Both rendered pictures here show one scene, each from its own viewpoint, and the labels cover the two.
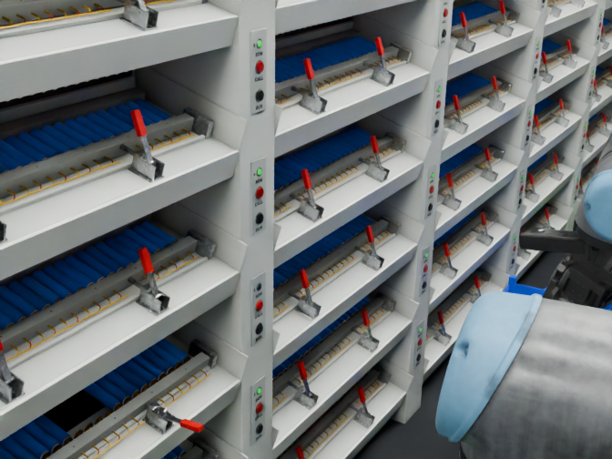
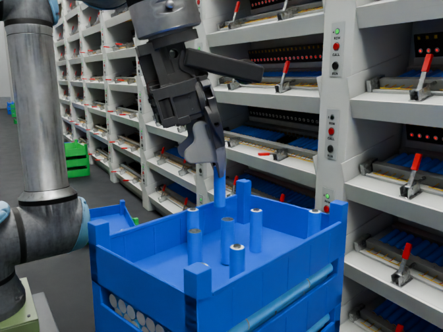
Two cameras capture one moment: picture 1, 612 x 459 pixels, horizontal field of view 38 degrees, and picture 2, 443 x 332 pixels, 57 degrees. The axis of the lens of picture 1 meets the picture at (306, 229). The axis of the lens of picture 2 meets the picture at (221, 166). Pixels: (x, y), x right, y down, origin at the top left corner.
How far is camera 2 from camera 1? 1.88 m
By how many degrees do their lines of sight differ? 111
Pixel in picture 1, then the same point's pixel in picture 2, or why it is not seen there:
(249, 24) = not seen: outside the picture
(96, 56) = not seen: outside the picture
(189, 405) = (293, 163)
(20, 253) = (233, 35)
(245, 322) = (321, 136)
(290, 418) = (376, 270)
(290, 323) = (388, 188)
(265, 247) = (341, 91)
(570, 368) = not seen: outside the picture
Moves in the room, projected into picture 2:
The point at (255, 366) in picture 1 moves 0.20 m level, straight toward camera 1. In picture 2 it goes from (327, 176) to (252, 168)
